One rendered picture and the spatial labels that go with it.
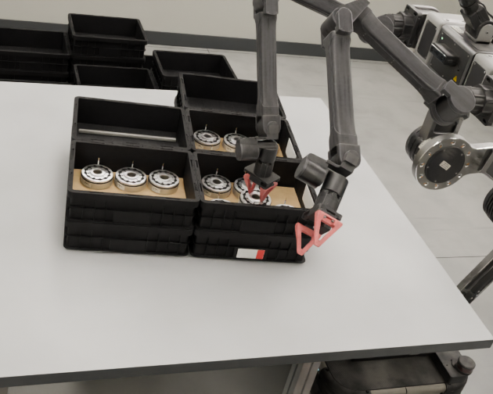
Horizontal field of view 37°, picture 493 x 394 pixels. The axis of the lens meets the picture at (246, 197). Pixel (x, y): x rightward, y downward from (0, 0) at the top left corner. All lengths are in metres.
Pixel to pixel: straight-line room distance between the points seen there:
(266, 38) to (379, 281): 0.90
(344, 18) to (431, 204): 2.67
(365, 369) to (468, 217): 1.82
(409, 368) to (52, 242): 1.44
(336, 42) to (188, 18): 3.67
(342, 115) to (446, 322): 0.93
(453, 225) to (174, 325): 2.52
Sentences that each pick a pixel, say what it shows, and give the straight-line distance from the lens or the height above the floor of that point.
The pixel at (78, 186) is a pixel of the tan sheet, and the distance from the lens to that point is 2.45.
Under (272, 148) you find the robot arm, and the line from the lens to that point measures 2.27.
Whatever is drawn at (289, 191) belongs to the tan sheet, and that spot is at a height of 0.83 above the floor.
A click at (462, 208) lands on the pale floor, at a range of 4.60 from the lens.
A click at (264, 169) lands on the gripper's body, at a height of 1.05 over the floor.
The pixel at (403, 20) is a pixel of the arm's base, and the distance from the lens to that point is 2.50.
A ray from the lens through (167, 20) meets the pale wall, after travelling 5.54.
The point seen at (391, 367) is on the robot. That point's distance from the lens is 2.98.
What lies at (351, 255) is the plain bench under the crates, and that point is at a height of 0.70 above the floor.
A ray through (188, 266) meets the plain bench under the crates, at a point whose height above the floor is 0.70.
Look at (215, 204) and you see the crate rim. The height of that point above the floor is 0.93.
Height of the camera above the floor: 2.23
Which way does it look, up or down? 33 degrees down
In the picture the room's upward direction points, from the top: 14 degrees clockwise
